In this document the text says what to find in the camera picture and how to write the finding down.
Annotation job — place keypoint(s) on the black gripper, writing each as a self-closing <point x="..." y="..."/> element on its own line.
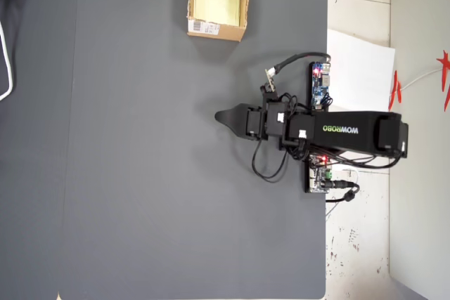
<point x="254" y="122"/>

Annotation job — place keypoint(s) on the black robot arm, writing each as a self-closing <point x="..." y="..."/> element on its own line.
<point x="351" y="131"/>

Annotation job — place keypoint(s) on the open cardboard box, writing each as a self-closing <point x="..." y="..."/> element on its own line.
<point x="225" y="31"/>

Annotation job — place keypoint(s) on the blue circuit board black tray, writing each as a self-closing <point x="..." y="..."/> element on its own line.
<point x="318" y="85"/>

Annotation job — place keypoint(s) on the dark grey table mat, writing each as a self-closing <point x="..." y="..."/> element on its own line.
<point x="35" y="173"/>
<point x="158" y="173"/>

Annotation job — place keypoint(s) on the motor controller board red LED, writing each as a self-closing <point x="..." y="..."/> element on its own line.
<point x="318" y="178"/>

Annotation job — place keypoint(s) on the white paper sheet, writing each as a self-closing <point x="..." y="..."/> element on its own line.
<point x="358" y="68"/>

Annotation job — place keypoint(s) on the black camera circuit board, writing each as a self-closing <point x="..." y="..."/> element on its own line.
<point x="270" y="82"/>

